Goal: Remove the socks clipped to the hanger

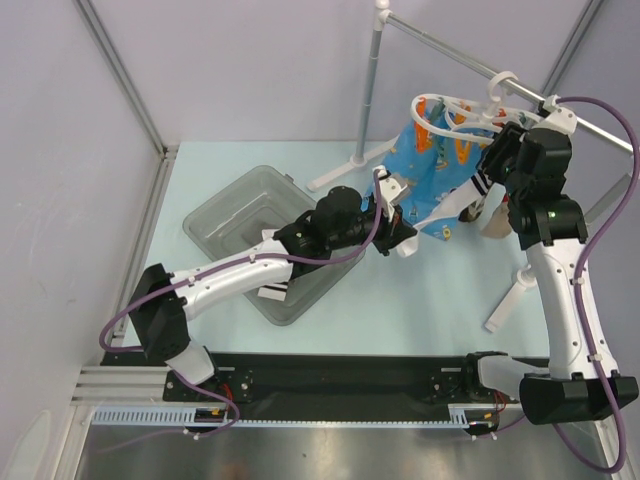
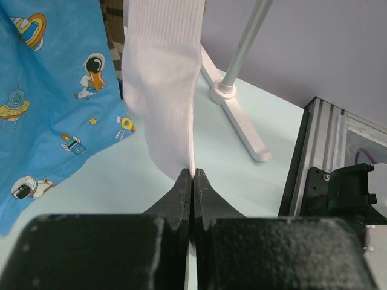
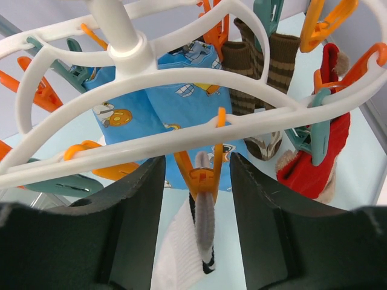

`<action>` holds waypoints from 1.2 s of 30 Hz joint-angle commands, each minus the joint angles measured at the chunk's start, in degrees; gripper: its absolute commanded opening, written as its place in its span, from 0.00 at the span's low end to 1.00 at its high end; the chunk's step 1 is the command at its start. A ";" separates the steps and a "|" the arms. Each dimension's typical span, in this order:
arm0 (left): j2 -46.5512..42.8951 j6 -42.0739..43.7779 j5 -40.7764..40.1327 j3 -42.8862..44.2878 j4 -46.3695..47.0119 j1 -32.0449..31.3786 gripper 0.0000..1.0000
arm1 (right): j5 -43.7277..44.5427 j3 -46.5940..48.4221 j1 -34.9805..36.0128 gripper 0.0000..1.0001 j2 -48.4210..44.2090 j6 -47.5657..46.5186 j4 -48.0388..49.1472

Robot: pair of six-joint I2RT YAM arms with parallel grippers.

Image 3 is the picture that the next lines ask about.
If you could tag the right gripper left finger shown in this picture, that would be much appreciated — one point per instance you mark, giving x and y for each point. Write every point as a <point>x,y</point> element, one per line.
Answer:
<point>104,241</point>

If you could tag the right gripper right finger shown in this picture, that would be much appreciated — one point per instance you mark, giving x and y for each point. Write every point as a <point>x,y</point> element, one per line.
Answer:
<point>289,241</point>

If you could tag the white round clip hanger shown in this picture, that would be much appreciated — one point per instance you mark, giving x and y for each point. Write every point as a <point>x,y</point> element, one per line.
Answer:
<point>136,69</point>

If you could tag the teal clothes clip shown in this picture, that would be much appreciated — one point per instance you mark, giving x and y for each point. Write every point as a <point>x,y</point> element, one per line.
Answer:
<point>78,186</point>
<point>312,139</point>

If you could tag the blue cartoon print sock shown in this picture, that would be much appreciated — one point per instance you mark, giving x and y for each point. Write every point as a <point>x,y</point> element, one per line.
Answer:
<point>167,108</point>

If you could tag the brown striped sock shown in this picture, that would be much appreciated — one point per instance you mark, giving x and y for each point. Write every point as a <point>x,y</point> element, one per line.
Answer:
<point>244,58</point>

